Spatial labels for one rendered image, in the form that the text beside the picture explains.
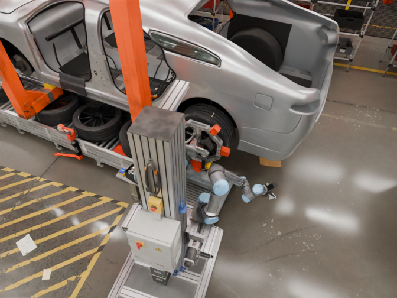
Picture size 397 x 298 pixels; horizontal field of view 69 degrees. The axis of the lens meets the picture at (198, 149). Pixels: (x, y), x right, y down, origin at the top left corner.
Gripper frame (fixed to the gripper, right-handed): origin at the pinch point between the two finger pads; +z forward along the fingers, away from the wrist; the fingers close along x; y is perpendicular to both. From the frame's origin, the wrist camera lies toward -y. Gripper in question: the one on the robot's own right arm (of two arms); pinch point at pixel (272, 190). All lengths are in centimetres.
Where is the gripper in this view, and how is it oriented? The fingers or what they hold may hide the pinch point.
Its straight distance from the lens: 270.2
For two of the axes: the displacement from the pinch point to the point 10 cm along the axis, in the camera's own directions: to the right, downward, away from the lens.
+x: 4.2, 8.0, -4.4
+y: -7.5, 5.8, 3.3
